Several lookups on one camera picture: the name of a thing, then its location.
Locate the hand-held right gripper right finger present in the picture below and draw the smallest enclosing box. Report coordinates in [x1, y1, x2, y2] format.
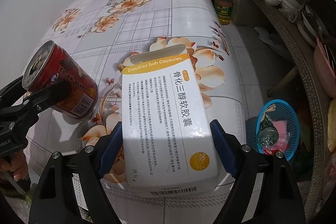
[209, 119, 300, 224]

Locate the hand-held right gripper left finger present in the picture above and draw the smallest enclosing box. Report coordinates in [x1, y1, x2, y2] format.
[28, 121, 124, 224]

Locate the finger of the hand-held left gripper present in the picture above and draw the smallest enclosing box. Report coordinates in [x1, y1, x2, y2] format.
[0, 80, 72, 122]
[0, 76, 28, 109]

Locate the red metal can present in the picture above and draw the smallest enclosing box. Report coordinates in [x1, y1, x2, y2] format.
[22, 40, 98, 119]

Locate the white and yellow medicine box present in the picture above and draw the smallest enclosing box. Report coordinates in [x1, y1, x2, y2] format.
[121, 43, 220, 198]

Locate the pink sponge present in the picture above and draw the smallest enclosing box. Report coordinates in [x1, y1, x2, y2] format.
[273, 120, 288, 135]

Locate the blue plastic mesh basket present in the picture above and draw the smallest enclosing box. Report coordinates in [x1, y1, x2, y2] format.
[247, 99, 300, 161]

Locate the person's left hand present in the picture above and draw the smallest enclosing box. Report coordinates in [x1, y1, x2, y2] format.
[0, 151, 29, 182]

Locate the perforated metal shelf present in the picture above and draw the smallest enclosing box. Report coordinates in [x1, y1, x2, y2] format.
[247, 0, 328, 214]

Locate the plastic bag with yellow contents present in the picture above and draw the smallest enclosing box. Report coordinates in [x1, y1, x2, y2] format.
[327, 106, 336, 153]

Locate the white rag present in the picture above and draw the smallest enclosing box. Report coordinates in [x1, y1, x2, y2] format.
[254, 27, 276, 50]

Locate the floral plastic tablecloth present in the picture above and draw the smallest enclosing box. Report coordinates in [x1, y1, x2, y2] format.
[24, 0, 248, 224]

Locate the pink plastic basin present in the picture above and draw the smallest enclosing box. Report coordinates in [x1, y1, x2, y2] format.
[314, 38, 336, 98]

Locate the cooking oil bottle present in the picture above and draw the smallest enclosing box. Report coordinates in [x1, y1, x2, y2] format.
[213, 0, 235, 26]

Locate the stack of plates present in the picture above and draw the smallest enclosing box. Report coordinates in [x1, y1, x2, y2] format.
[297, 9, 323, 47]

